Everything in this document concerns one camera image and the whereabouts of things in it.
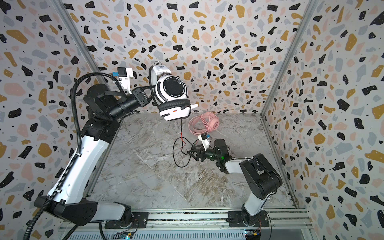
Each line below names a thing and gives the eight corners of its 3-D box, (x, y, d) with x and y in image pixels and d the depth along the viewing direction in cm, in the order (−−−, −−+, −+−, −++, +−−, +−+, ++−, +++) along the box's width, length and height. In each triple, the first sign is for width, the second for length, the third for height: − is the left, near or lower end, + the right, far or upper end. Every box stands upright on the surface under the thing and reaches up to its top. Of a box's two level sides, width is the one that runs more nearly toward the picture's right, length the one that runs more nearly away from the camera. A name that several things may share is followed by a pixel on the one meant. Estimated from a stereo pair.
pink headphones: (188, 135, 111) (188, 126, 104) (189, 120, 121) (189, 112, 114) (218, 135, 111) (220, 127, 104) (217, 120, 121) (218, 112, 114)
